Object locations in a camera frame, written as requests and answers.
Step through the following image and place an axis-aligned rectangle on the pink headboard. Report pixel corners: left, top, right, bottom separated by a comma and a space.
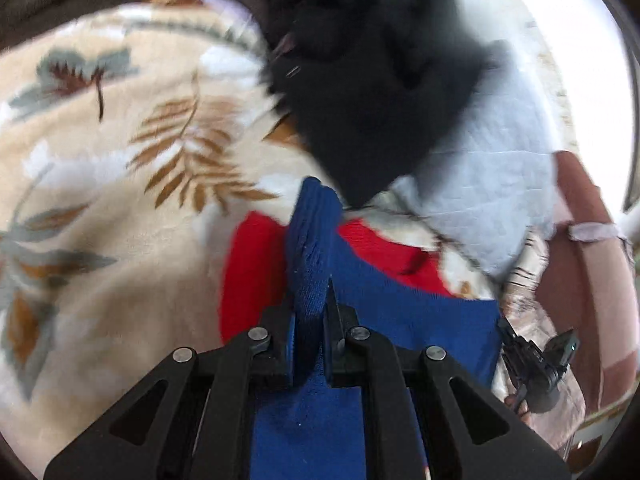
543, 150, 639, 457

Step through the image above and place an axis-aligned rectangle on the person's right hand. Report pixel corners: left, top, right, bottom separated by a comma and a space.
504, 394, 532, 425

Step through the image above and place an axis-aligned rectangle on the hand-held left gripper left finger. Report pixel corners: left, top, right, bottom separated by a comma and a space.
44, 305, 297, 480

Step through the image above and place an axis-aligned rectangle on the leaf print blanket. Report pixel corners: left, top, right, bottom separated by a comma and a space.
0, 0, 501, 477

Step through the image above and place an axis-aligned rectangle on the black cloth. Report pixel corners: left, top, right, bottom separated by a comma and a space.
259, 0, 507, 209

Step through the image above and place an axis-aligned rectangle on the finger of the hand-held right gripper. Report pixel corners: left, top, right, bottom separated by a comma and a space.
497, 317, 521, 356

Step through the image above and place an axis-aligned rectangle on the grey quilted pillow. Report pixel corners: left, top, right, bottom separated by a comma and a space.
389, 0, 559, 282

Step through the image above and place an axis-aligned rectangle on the white cloth strap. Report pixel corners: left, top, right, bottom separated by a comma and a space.
567, 222, 634, 244

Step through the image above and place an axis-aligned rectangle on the red and blue knit sweater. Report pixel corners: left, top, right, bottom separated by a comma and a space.
220, 177, 504, 480

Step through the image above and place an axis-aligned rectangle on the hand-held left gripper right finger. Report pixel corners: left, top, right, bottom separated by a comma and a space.
323, 277, 572, 480

